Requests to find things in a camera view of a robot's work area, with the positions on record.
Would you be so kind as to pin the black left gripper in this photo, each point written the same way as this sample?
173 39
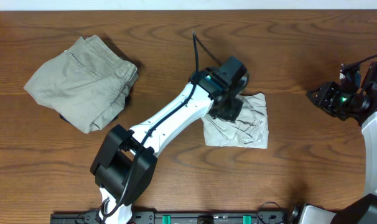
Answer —
236 103

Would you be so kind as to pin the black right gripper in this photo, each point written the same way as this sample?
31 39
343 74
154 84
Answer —
322 99

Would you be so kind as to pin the white t-shirt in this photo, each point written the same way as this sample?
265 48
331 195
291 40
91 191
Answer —
250 129

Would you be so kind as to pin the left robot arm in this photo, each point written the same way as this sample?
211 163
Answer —
126 161

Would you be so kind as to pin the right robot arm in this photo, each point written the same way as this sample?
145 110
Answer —
364 209

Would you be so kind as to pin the folded khaki shorts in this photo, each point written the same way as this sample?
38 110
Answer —
86 84

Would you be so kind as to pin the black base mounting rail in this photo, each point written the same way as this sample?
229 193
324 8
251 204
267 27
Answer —
92 217

